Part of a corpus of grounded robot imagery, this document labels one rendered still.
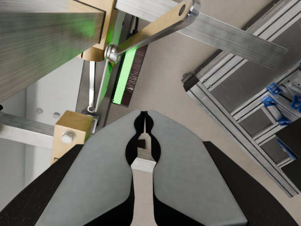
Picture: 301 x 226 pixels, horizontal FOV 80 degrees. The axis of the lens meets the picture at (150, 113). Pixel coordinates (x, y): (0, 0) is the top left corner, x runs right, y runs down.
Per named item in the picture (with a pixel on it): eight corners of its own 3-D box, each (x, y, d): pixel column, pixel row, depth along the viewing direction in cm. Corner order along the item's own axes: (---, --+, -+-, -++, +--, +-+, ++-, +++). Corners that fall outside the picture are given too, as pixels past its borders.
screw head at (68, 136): (76, 132, 29) (74, 136, 28) (75, 141, 30) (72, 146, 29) (63, 128, 29) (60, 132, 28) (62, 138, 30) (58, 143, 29)
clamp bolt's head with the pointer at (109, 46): (122, 62, 39) (122, 44, 25) (119, 73, 39) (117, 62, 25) (113, 59, 39) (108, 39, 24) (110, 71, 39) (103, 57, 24)
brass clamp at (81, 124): (97, 117, 34) (89, 133, 29) (85, 167, 40) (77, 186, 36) (63, 108, 33) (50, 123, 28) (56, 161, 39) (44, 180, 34)
